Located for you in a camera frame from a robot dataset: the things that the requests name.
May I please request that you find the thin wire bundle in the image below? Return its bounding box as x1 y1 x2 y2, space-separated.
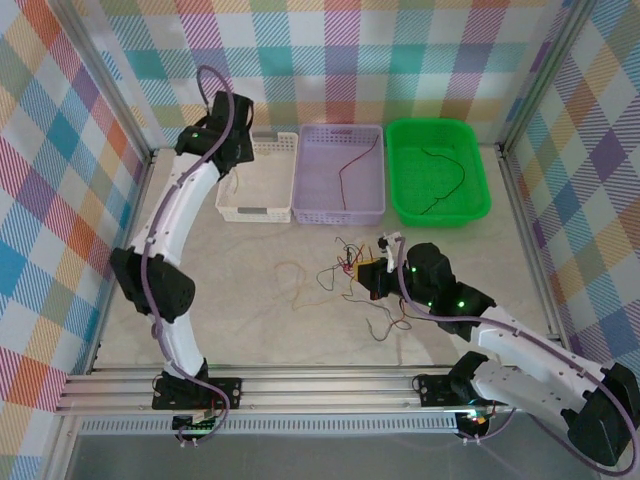
318 236 381 294

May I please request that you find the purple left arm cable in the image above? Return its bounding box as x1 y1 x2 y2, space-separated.
141 64 236 444

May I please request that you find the purple plastic basket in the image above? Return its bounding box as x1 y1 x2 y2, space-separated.
291 123 387 226

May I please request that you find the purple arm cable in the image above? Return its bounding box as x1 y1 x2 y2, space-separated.
394 235 635 475
141 64 236 444

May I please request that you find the thin orange wire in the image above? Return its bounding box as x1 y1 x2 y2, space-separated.
275 261 342 312

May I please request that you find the thin black wire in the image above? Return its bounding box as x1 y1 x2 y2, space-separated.
418 147 467 216

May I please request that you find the green plastic basket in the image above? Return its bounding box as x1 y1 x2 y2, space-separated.
384 118 492 230

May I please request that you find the slotted grey cable duct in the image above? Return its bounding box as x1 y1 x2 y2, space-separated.
79 418 461 436

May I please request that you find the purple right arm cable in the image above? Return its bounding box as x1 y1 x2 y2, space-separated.
394 235 635 475

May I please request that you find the white plastic basket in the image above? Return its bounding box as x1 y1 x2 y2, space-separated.
214 131 300 224

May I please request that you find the aluminium table side rail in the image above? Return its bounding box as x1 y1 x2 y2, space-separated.
47 147 159 480
497 143 571 354

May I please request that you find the thin red wire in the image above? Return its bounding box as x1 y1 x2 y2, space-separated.
338 133 381 212

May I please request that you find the aluminium frame post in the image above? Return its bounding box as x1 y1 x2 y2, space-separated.
496 0 601 156
47 0 157 162

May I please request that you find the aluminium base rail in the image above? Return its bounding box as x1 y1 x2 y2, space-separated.
53 365 571 417

